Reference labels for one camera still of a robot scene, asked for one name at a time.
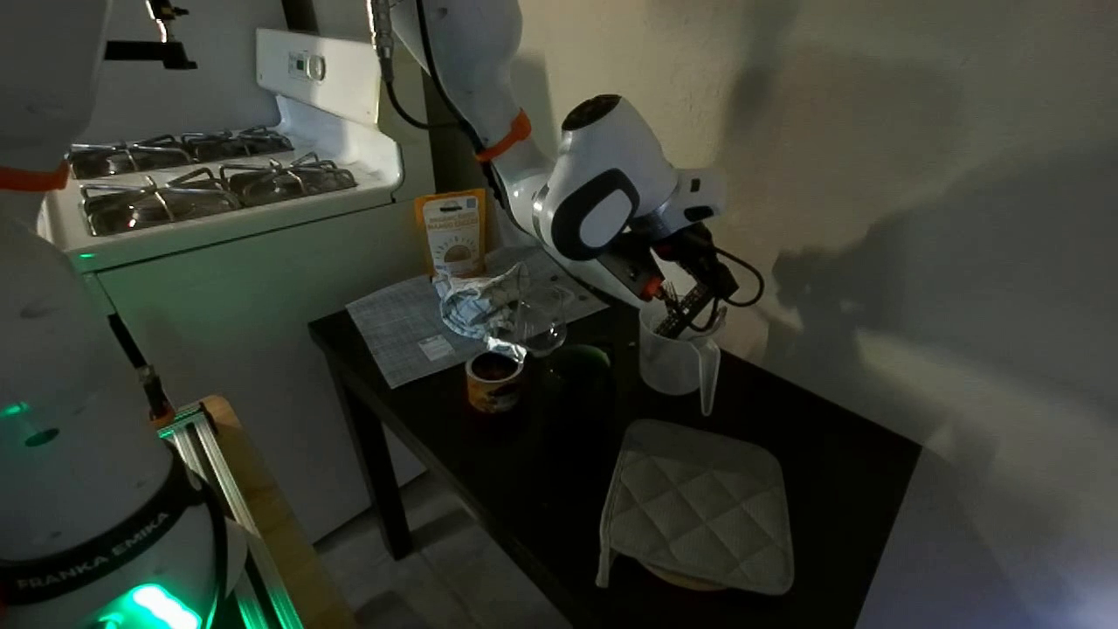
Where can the black side table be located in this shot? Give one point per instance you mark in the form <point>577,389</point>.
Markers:
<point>526,502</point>

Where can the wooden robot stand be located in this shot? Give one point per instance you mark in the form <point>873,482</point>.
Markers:
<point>272,526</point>

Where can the aluminium base frame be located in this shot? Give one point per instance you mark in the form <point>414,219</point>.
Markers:
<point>202,447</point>

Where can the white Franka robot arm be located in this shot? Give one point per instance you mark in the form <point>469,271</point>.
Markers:
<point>604,151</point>

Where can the clear plastic measuring jug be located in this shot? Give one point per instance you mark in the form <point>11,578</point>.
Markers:
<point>672,367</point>

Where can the yellow open can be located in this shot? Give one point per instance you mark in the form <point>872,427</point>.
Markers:
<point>490,389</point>

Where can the dark green mug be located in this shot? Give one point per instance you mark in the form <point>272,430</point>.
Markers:
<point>577,402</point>

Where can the gray woven placemat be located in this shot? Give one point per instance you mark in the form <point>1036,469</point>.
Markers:
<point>397,325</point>

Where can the clear drinking glass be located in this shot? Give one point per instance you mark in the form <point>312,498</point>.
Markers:
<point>541,332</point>

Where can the gray quilted pot holder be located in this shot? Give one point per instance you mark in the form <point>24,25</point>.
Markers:
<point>700,510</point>

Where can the white gas stove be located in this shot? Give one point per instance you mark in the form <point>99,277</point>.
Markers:
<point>233,303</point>

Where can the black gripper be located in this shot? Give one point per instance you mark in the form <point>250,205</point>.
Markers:
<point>687,264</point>

